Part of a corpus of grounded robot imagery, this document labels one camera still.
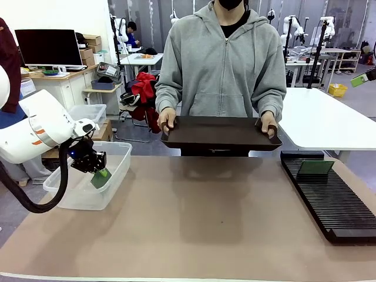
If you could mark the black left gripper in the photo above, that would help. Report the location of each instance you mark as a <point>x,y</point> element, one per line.
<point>88,157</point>

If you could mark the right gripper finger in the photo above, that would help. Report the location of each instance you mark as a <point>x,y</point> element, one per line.
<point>364,81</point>
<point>362,77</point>

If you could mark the green PCB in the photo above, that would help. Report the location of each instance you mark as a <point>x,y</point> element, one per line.
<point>315,167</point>
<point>98,182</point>

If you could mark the dark brown serving tray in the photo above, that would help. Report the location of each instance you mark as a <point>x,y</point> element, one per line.
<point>220,133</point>

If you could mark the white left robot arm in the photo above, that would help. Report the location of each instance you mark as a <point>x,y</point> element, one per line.
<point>38,126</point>

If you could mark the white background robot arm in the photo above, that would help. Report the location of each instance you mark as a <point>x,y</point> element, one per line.
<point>123,29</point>
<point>329,26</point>
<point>295,28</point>

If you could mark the person's right forearm grey sleeve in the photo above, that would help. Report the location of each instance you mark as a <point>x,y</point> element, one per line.
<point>167,97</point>

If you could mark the person's left forearm grey sleeve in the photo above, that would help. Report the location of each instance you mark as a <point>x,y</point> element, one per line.
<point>270,97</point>

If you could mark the person's right hand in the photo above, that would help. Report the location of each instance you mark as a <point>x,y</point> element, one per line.
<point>166,117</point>

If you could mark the person's left hand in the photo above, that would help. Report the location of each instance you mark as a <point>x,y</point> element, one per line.
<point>268,122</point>

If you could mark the wooden shelf table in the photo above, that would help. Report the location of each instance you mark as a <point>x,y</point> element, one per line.
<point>343,58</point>

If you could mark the clear plastic storage box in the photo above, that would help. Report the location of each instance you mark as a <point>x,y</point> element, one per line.
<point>85,194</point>

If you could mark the yellow plastic basket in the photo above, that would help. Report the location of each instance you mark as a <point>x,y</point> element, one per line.
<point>337,90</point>

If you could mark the brown cardboard box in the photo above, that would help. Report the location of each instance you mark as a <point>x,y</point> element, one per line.
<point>104,130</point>

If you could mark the black tripod stand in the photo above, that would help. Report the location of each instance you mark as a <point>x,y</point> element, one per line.
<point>318,58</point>

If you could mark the large white table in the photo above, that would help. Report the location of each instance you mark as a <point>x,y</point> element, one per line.
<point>323,117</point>

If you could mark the clear lidded storage bin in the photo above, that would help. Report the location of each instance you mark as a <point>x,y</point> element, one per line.
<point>88,113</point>

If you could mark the small wooden side table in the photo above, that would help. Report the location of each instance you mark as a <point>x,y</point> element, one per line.
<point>101,94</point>

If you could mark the grey plastic bin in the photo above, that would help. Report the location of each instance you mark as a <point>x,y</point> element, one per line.
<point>102,85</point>

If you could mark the white desk with wood top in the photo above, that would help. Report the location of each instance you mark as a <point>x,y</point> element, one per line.
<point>64,88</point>

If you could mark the red jacket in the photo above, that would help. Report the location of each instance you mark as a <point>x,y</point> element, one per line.
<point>145,88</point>

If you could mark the black carry case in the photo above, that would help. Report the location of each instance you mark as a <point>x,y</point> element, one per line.
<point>108,70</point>

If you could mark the stacked cardboard box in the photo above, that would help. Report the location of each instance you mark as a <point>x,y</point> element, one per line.
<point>86,53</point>
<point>92,39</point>
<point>95,48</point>
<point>88,61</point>

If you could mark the green bowl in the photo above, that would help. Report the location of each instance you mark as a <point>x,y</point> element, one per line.
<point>50,72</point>

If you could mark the white background table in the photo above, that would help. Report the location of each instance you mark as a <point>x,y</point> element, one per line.
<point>141,60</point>

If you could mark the black slotted PCB rack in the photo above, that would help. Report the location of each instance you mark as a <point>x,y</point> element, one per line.
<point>337,202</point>

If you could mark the black computer monitor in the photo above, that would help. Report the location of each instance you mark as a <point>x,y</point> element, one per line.
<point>48,47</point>

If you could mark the seated person in blue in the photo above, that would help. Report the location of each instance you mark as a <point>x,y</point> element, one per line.
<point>132,35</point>

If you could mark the person in grey hoodie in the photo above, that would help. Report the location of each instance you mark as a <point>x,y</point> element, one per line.
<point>220,58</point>

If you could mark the person in maroon top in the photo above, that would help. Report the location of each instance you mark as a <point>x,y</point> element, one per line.
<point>8,58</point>

